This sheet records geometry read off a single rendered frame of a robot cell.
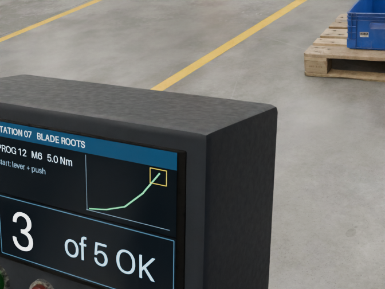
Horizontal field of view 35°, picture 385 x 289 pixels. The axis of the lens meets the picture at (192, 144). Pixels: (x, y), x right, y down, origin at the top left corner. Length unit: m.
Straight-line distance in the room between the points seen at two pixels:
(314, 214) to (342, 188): 0.22
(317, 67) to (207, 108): 3.31
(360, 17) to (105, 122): 3.32
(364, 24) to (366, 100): 0.49
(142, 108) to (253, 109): 0.08
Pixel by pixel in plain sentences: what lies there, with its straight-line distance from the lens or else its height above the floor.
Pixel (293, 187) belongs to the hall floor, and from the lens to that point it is 2.66.
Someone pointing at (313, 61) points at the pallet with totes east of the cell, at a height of 0.10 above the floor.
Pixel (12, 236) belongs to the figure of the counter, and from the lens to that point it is 0.49.
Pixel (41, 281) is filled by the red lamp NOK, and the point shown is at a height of 1.13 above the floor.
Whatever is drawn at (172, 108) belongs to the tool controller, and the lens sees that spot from 0.43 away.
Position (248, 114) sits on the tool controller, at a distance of 0.42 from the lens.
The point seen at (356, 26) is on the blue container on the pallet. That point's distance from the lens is 3.70.
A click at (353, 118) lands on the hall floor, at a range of 3.23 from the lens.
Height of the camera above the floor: 1.42
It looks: 27 degrees down
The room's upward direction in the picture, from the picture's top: 7 degrees counter-clockwise
